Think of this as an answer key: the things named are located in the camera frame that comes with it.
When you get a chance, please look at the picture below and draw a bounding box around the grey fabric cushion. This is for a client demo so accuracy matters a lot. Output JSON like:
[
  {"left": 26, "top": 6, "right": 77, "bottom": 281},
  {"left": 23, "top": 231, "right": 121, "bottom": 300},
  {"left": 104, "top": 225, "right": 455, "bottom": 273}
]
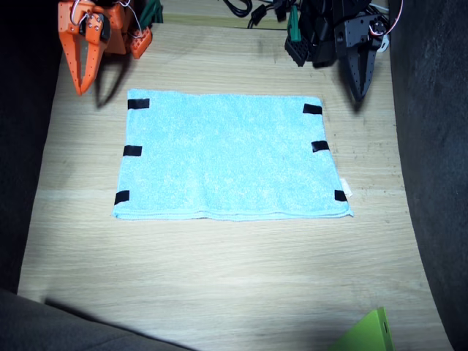
[{"left": 0, "top": 287, "right": 198, "bottom": 351}]

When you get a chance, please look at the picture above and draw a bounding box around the black plug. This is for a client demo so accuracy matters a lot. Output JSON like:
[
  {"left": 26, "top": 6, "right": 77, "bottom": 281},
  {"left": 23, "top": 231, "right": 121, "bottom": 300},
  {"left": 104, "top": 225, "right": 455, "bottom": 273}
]
[{"left": 273, "top": 0, "right": 288, "bottom": 22}]

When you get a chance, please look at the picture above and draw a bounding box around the black looped cable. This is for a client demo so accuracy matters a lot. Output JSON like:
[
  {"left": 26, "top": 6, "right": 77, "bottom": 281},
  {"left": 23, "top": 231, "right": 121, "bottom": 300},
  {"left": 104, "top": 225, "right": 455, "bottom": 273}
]
[{"left": 222, "top": 0, "right": 253, "bottom": 18}]

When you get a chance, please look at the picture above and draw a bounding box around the black cable with plug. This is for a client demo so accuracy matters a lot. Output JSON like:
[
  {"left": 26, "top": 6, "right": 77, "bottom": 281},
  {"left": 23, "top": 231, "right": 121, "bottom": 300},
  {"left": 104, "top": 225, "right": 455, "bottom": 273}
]
[{"left": 247, "top": 3, "right": 273, "bottom": 29}]

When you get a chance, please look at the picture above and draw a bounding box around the light blue towel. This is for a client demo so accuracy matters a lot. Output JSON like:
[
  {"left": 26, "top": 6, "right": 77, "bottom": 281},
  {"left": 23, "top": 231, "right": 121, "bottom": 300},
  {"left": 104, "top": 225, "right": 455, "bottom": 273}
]
[{"left": 110, "top": 88, "right": 355, "bottom": 222}]

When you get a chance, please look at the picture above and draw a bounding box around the green table clamp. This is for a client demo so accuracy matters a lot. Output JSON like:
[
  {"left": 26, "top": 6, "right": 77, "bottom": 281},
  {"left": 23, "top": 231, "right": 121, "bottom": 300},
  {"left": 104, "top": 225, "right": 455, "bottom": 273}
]
[
  {"left": 287, "top": 5, "right": 303, "bottom": 42},
  {"left": 140, "top": 0, "right": 164, "bottom": 29}
]

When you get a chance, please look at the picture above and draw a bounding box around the lime green plastic object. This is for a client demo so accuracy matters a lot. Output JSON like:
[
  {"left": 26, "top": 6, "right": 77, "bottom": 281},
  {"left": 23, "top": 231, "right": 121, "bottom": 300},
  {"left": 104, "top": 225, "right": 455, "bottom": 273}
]
[{"left": 325, "top": 306, "right": 396, "bottom": 351}]

